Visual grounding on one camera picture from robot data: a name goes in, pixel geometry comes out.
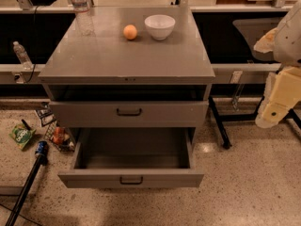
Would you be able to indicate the blue soda can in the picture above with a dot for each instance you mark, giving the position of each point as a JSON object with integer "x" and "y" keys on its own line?
{"x": 42, "y": 149}

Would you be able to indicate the grey upper drawer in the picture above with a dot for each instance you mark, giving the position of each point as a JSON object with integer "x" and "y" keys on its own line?
{"x": 130, "y": 114}

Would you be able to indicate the grey open lower drawer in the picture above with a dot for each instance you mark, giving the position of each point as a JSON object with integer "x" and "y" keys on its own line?
{"x": 132, "y": 157}

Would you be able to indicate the black pole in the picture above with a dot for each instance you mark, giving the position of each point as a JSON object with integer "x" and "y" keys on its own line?
{"x": 40, "y": 160}

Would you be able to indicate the black snack packet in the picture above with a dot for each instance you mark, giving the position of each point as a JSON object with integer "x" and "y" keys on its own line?
{"x": 45, "y": 114}

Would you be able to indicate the clear water bottle on ledge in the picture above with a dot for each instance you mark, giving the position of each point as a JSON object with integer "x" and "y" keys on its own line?
{"x": 22, "y": 55}

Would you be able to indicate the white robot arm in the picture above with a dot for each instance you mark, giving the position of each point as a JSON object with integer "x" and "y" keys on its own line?
{"x": 284, "y": 42}

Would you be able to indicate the orange fruit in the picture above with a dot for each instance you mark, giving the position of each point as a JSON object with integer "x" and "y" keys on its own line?
{"x": 130, "y": 32}

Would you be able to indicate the white ceramic bowl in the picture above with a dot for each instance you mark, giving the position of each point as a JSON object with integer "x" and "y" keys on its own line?
{"x": 159, "y": 26}

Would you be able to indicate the grey metal drawer cabinet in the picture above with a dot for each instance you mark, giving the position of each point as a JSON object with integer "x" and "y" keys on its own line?
{"x": 106, "y": 67}

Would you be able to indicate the green snack bag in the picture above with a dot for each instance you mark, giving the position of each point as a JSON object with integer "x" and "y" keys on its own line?
{"x": 21, "y": 135}

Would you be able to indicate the black stand frame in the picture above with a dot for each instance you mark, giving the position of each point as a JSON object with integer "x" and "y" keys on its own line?
{"x": 220, "y": 119}

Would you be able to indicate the clear water bottle on cabinet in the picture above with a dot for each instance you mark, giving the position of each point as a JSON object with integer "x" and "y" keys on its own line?
{"x": 83, "y": 16}

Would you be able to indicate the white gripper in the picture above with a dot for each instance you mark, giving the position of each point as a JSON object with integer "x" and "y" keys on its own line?
{"x": 289, "y": 41}

